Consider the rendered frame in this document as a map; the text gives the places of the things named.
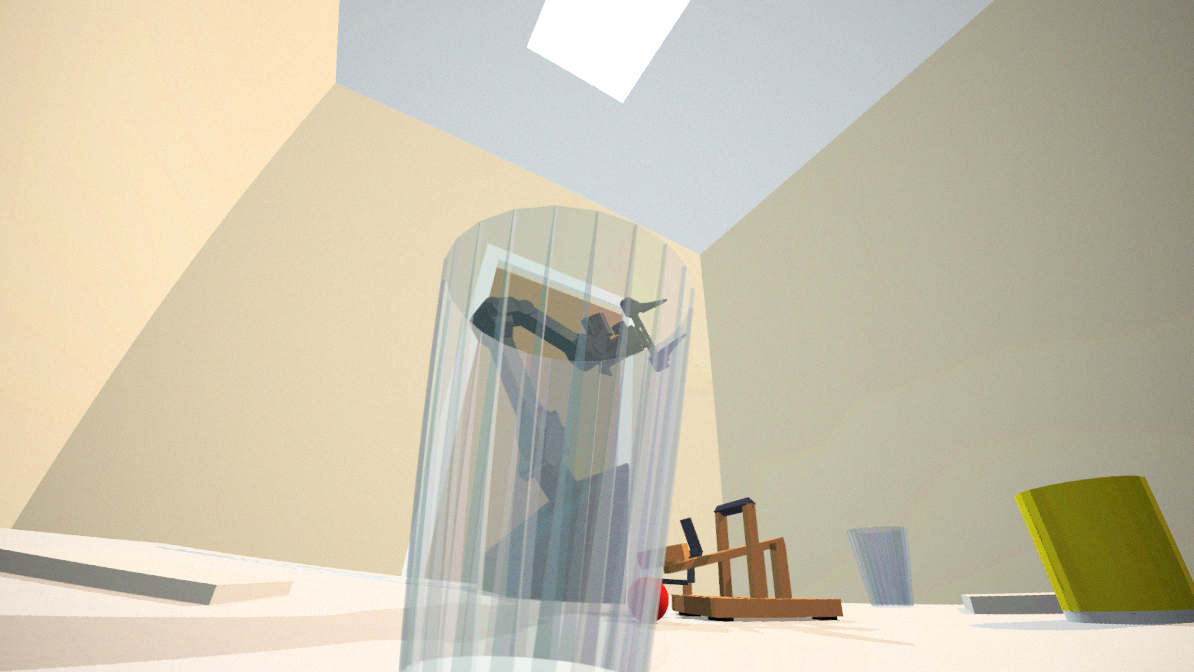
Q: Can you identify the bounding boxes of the red ball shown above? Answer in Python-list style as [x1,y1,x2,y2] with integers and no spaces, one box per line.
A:
[658,584,669,621]

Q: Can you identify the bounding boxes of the yellow mug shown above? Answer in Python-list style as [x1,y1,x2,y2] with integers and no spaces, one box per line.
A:
[1014,475,1194,624]

